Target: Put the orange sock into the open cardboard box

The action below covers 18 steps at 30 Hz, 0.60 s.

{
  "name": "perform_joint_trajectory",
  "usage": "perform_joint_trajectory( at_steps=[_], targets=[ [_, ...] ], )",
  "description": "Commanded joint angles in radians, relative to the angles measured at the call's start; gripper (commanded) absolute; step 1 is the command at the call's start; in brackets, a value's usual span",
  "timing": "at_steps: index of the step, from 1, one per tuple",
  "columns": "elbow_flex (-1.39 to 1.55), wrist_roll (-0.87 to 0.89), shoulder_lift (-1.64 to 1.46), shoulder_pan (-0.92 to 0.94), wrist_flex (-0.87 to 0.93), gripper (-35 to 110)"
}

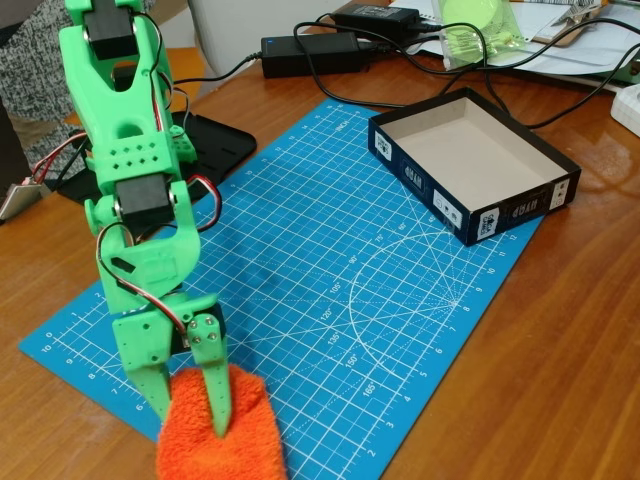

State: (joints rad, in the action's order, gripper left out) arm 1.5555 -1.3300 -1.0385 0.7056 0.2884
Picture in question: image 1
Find orange fuzzy sock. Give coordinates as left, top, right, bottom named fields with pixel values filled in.
left=155, top=363, right=289, bottom=480

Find green plastic piece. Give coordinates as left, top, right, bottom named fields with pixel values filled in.
left=612, top=48, right=640, bottom=86

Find blue A3 cutting mat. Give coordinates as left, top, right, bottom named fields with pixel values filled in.
left=17, top=97, right=546, bottom=480

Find small controller board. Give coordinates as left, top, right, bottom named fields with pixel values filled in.
left=0, top=181, right=52, bottom=222

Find grey speckled fabric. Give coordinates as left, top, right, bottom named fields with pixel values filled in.
left=0, top=0, right=96, bottom=177

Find large black power adapter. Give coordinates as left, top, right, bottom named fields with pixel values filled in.
left=260, top=32, right=375, bottom=80

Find dark blue open cardboard box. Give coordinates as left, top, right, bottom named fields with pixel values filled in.
left=367, top=86, right=583, bottom=248

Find slim black power adapter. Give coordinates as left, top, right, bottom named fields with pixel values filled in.
left=332, top=2, right=422, bottom=35

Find plastic bag with green parts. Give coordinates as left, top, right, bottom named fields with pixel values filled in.
left=430, top=0, right=529, bottom=72

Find white paper sheets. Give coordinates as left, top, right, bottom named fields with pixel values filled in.
left=387, top=0, right=640, bottom=95

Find brown clipboard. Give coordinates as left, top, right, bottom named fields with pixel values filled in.
left=517, top=0, right=610, bottom=49

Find white power strip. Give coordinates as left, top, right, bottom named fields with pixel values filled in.
left=609, top=83, right=640, bottom=139

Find silver binder clip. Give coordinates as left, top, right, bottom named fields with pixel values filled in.
left=551, top=2, right=607, bottom=29

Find red white black servo wires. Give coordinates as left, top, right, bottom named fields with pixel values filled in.
left=95, top=69, right=224, bottom=347

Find red and black wires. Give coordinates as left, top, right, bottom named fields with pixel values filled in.
left=28, top=128, right=96, bottom=187

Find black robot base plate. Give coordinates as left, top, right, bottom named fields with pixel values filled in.
left=56, top=112, right=259, bottom=204

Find black adapter input cable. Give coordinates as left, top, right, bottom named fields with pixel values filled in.
left=170, top=51, right=265, bottom=85

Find black looping power cable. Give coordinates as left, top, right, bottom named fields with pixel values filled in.
left=292, top=17, right=640, bottom=109

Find black long power cable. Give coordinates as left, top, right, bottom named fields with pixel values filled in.
left=357, top=38, right=640, bottom=129

